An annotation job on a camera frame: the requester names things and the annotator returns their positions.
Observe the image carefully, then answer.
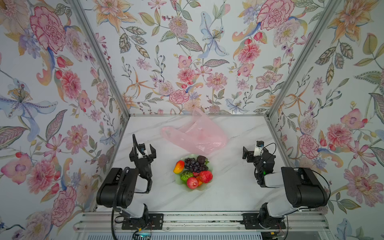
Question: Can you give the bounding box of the small red apple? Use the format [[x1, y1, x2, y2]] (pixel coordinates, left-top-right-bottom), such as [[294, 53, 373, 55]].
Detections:
[[187, 177, 199, 190]]

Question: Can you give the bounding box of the pink plastic bag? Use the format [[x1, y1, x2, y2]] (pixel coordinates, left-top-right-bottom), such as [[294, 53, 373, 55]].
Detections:
[[161, 108, 228, 156]]

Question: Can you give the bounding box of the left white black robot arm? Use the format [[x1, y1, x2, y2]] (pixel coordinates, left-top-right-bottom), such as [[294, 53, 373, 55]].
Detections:
[[96, 135, 157, 227]]

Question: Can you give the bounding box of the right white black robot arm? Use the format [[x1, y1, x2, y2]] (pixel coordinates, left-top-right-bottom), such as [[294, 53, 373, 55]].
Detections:
[[242, 143, 330, 230]]

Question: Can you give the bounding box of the red yellow mango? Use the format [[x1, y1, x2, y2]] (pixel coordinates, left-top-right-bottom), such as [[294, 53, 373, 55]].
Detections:
[[173, 161, 185, 175]]

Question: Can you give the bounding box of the green custard apple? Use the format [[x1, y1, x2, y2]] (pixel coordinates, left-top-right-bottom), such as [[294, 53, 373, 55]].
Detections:
[[180, 171, 194, 183]]

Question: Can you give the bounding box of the dark purple grape bunch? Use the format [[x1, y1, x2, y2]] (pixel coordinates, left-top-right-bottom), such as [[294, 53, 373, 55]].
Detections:
[[184, 157, 209, 173]]

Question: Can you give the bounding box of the dark brown mangosteen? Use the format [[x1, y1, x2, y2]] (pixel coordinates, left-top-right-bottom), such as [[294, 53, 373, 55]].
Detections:
[[197, 156, 207, 165]]

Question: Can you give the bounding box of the orange red mango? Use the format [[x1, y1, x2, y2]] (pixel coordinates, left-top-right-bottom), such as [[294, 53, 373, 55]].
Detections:
[[196, 176, 204, 186]]

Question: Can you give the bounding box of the light green plate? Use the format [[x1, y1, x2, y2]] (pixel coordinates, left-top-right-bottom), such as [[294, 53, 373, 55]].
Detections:
[[173, 154, 214, 191]]

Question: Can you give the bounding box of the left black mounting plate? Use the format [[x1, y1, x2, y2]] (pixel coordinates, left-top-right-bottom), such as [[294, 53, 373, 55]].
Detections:
[[122, 214, 164, 230]]

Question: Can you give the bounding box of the black mounting plate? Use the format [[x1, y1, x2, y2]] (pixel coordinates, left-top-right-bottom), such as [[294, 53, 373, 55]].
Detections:
[[122, 214, 164, 230], [241, 213, 286, 231]]

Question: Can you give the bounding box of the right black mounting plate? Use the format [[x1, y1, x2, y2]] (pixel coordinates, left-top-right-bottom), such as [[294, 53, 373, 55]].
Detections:
[[241, 213, 286, 231]]

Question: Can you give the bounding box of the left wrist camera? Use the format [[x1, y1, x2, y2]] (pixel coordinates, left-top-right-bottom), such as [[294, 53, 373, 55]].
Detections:
[[137, 144, 146, 155]]

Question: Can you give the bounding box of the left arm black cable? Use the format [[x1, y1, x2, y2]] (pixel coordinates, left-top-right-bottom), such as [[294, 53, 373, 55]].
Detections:
[[110, 166, 131, 240]]

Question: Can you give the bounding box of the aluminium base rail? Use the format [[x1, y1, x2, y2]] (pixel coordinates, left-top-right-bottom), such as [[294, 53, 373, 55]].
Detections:
[[74, 211, 329, 233]]

